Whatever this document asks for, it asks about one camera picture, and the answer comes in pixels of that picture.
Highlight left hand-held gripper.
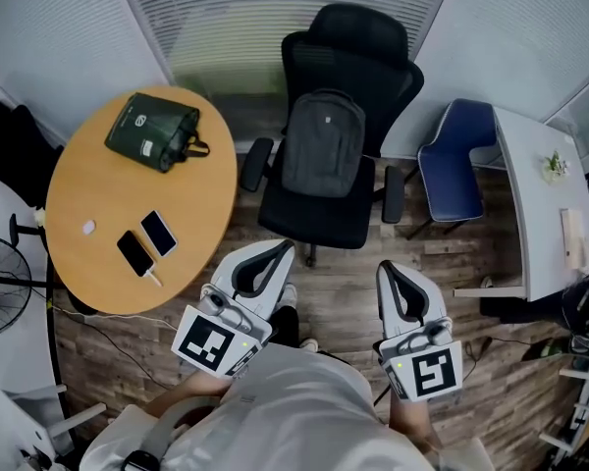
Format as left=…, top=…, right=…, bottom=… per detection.
left=170, top=238, right=296, bottom=380

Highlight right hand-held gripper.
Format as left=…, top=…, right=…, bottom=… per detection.
left=375, top=260, right=465, bottom=404

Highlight black office chair with headrest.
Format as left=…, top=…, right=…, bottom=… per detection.
left=239, top=2, right=426, bottom=268

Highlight dark grey backpack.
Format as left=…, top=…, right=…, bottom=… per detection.
left=280, top=88, right=367, bottom=199

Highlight person's left forearm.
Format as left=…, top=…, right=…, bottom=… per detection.
left=144, top=371, right=235, bottom=419

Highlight person's right forearm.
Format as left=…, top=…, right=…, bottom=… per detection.
left=387, top=393, right=446, bottom=456

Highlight blue chair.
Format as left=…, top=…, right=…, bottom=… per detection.
left=405, top=98, right=500, bottom=240

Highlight person's black trousers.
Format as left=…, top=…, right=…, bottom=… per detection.
left=268, top=304, right=301, bottom=348

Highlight white-edged smartphone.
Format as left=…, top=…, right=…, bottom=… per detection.
left=139, top=208, right=179, bottom=258

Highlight black smartphone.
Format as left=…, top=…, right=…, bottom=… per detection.
left=116, top=230, right=157, bottom=279

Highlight person's white shirt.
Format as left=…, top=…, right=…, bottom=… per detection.
left=80, top=343, right=482, bottom=471

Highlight white desk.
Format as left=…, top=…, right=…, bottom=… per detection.
left=454, top=105, right=589, bottom=303

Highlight round wooden table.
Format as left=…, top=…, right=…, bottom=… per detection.
left=45, top=84, right=239, bottom=316

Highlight dark green tote bag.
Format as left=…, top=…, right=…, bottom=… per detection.
left=103, top=91, right=211, bottom=175

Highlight small potted plant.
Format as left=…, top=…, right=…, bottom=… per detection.
left=542, top=149, right=570, bottom=185

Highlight black chest device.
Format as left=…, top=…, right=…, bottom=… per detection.
left=120, top=450, right=161, bottom=471

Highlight white slatted blinds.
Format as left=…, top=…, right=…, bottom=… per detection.
left=0, top=0, right=589, bottom=139

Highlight white floor cable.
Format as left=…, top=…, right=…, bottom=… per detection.
left=51, top=304, right=179, bottom=332

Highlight black floor cable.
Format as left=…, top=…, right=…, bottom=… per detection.
left=52, top=310, right=176, bottom=393

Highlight grey harness strap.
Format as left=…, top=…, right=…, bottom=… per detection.
left=144, top=394, right=212, bottom=460

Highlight black pedestal fan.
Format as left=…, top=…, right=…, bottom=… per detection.
left=0, top=232, right=55, bottom=340

